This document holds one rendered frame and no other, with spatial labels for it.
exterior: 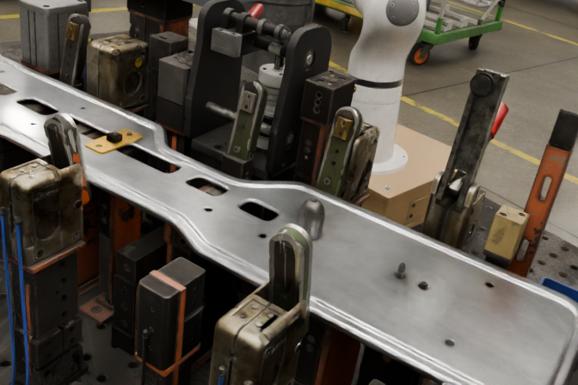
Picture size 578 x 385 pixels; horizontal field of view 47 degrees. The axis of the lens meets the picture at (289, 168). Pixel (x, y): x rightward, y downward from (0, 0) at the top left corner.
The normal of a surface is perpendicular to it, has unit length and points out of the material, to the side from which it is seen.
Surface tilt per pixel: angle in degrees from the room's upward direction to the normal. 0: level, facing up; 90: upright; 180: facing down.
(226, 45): 90
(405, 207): 90
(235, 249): 0
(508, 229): 90
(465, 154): 81
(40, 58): 90
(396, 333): 0
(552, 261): 0
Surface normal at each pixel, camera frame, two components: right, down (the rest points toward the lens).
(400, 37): 0.13, 0.90
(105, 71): -0.55, 0.32
